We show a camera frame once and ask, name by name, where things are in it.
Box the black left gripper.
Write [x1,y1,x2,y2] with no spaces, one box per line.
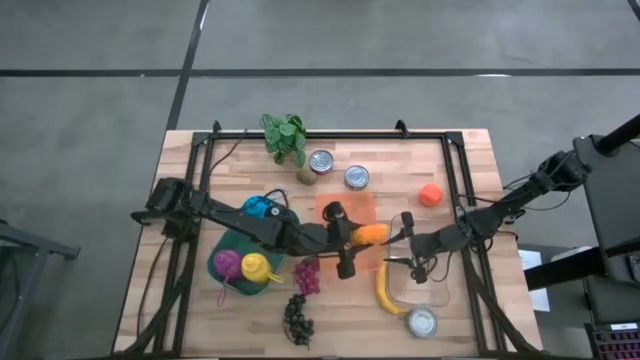
[322,200,376,281]

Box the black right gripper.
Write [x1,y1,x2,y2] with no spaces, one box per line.
[383,211,456,285]

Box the orange toy carrot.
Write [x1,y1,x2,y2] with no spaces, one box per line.
[349,223,391,248]

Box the clear bottle black lid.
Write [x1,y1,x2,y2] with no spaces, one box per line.
[263,202,289,224]

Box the yellow squeeze bottle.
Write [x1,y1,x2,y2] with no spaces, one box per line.
[240,252,285,286]

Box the blue squeeze bottle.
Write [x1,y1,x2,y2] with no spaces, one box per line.
[241,195,271,220]

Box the purple squeeze bottle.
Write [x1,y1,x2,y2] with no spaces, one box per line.
[213,248,246,307]

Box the teal plastic bin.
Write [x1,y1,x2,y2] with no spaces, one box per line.
[206,212,302,297]

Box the orange translucent plastic bin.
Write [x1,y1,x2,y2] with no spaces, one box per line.
[314,192,384,274]

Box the yellow toy banana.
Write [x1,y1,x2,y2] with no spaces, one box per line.
[374,259,411,317]

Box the clear plastic bin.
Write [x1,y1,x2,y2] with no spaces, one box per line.
[388,213,451,308]

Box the silver tin can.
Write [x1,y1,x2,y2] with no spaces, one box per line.
[343,164,371,192]

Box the round orange toy fruit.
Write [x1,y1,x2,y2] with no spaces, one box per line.
[418,182,445,209]

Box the red toy grape bunch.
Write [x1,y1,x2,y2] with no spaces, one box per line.
[293,257,322,296]

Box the tin can pale lid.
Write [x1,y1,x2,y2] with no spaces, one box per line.
[407,306,440,339]

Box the tin can red label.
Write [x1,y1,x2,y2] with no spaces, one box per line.
[308,149,336,176]

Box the black toy grape bunch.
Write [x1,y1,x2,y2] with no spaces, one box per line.
[283,292,316,347]

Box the artificial striped green plant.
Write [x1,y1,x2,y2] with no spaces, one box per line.
[260,113,309,169]

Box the white paper sheet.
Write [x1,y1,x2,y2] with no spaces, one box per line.
[518,248,552,314]

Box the black equipment cart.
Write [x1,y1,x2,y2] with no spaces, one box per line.
[519,113,640,326]

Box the plastic compartment organizer box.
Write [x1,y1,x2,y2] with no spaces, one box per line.
[584,322,640,360]

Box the grey metal stand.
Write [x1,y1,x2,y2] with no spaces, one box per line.
[0,214,81,351]

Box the thin black cable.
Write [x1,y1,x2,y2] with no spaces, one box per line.
[206,129,250,175]

